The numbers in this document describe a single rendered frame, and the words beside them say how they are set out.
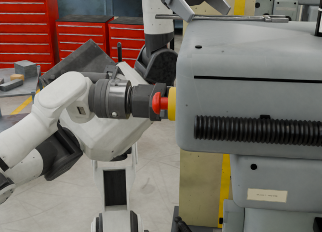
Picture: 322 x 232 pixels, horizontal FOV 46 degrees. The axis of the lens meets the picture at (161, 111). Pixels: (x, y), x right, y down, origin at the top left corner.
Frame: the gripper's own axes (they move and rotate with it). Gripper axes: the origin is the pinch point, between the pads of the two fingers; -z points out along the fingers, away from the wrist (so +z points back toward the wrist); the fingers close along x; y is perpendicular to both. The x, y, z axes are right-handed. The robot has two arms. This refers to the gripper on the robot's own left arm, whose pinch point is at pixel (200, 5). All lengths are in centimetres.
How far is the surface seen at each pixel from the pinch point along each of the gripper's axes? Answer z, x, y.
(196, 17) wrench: -2.1, 2.5, -0.8
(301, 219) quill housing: -40.2, 5.6, -12.2
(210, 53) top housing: -16.5, 17.6, 6.5
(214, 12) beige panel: 71, -125, -73
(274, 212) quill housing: -36.6, 8.1, -13.2
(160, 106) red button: -11.4, 14.5, -11.1
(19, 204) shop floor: 99, -36, -277
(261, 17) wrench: -9.8, -5.3, 3.7
